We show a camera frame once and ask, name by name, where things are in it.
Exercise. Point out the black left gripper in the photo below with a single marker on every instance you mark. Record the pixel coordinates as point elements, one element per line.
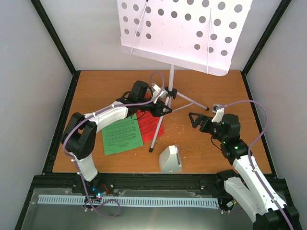
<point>157,111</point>

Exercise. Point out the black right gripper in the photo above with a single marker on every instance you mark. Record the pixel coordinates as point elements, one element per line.
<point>206,119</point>

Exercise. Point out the red sheet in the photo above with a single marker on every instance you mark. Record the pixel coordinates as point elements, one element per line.
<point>147,124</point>

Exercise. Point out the white metronome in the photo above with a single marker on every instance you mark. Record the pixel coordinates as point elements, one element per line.
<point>170,160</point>

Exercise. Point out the green sheet music page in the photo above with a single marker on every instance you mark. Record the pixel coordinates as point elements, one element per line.
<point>122,135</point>

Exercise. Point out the white tripod music stand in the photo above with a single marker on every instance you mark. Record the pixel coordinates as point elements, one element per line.
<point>172,94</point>

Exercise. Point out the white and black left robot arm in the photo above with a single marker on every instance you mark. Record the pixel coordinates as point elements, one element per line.
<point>79,136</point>

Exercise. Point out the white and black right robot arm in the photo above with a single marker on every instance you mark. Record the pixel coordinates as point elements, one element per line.
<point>250,188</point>

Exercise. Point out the white perforated stand desk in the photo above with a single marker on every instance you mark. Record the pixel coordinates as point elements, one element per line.
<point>199,35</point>

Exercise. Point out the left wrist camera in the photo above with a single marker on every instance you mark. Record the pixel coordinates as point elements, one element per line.
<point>158,93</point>

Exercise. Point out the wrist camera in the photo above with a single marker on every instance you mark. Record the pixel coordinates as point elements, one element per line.
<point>218,110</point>
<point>158,93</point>

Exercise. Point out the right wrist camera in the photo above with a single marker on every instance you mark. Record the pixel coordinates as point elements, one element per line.
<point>218,110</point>

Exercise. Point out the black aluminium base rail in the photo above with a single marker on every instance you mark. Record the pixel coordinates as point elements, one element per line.
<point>201,184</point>

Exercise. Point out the light blue slotted cable duct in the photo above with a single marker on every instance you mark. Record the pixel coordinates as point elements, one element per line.
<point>130,201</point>

